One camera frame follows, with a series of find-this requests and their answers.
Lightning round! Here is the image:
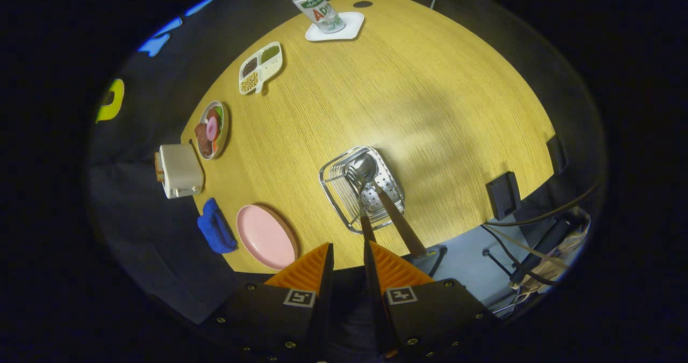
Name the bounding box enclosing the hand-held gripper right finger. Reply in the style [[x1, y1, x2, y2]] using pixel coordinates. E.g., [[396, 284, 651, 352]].
[[363, 240, 498, 361]]

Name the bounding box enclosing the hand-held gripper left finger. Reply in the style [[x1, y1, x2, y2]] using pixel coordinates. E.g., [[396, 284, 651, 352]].
[[202, 242, 335, 363]]

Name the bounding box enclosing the wooden-handled metal fork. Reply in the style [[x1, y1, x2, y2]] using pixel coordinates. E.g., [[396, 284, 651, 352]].
[[346, 165, 377, 244]]

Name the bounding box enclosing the wooden-handled metal spoon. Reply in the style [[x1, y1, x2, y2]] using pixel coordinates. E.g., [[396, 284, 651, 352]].
[[347, 153, 429, 260]]

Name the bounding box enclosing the pink plate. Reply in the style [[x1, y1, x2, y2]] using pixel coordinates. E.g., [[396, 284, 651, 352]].
[[236, 204, 299, 271]]

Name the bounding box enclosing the blue folded cloth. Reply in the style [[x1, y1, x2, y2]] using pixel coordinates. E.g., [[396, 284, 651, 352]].
[[197, 197, 238, 254]]

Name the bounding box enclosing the black table clamp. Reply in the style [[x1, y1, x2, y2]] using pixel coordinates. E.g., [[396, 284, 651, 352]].
[[485, 171, 522, 222], [546, 135, 569, 175]]

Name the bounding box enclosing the oval plate of food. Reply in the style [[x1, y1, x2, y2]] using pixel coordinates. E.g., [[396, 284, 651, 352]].
[[195, 101, 230, 161]]

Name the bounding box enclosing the white toaster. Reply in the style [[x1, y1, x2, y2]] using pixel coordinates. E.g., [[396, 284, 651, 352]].
[[159, 143, 205, 200]]

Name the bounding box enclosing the pale crumpled bag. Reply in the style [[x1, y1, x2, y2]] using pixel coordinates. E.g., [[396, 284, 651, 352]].
[[511, 207, 592, 299]]

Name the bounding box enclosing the brown meat piece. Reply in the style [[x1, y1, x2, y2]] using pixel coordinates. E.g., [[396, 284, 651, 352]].
[[195, 122, 213, 157]]

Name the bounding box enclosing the white divided bean dish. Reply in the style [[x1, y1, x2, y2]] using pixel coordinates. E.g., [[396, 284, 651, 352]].
[[238, 41, 284, 95]]

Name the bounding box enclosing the white square coaster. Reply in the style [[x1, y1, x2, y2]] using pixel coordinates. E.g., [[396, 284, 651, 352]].
[[305, 11, 366, 42]]

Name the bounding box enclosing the white bottle with green label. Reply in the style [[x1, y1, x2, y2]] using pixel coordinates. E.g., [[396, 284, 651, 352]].
[[285, 0, 346, 34]]

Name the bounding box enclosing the metal wire drain basket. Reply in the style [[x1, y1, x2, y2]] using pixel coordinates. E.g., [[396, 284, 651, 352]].
[[319, 146, 406, 234]]

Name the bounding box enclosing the long black cable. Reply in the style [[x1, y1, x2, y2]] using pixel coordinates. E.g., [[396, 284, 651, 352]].
[[481, 183, 600, 227]]

